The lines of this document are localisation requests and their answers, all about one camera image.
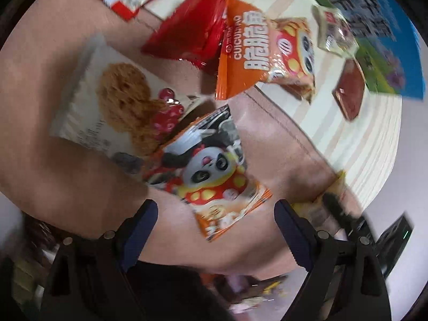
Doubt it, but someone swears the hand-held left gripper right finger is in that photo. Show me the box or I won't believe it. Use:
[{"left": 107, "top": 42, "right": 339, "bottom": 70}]
[{"left": 273, "top": 199, "right": 392, "bottom": 321}]

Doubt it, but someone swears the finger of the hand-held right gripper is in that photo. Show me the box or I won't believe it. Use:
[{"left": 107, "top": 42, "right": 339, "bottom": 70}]
[{"left": 321, "top": 192, "right": 368, "bottom": 238}]

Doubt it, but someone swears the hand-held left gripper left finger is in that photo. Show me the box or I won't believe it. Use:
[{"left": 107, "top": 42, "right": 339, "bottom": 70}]
[{"left": 38, "top": 199, "right": 159, "bottom": 321}]

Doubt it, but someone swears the orange panda snack packet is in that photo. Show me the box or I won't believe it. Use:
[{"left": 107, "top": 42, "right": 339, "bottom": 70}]
[
  {"left": 143, "top": 105, "right": 274, "bottom": 243},
  {"left": 215, "top": 0, "right": 317, "bottom": 104}
]

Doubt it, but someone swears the small brown snack packet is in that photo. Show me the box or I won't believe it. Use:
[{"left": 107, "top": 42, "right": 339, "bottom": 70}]
[{"left": 332, "top": 58, "right": 367, "bottom": 121}]

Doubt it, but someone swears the beige meat floss snack packet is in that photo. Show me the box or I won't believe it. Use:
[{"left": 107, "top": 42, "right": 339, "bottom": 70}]
[{"left": 50, "top": 34, "right": 201, "bottom": 176}]

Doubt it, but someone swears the cardboard box with blue print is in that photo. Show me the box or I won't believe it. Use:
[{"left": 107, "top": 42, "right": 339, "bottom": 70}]
[{"left": 293, "top": 0, "right": 427, "bottom": 100}]

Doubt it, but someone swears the small white snack packet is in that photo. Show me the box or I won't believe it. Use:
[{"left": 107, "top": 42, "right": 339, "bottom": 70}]
[{"left": 312, "top": 4, "right": 361, "bottom": 58}]

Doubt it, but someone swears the red foil snack packet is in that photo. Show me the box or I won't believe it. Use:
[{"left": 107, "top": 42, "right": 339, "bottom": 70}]
[{"left": 140, "top": 0, "right": 228, "bottom": 76}]

